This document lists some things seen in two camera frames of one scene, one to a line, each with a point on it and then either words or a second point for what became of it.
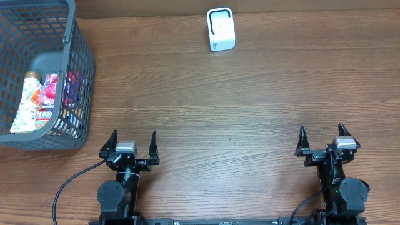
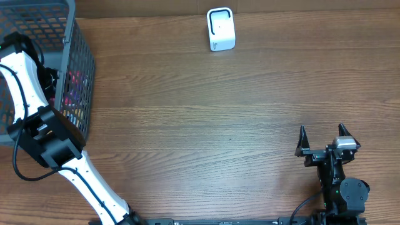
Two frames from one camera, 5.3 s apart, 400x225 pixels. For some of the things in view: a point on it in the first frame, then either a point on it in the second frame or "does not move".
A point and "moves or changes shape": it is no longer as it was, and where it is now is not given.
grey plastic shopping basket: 44,37 does not move
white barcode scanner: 220,29 does not move
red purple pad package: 48,97 moves or changes shape
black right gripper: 314,155 does not move
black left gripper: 154,155 → 55,75
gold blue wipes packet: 43,117 moves or changes shape
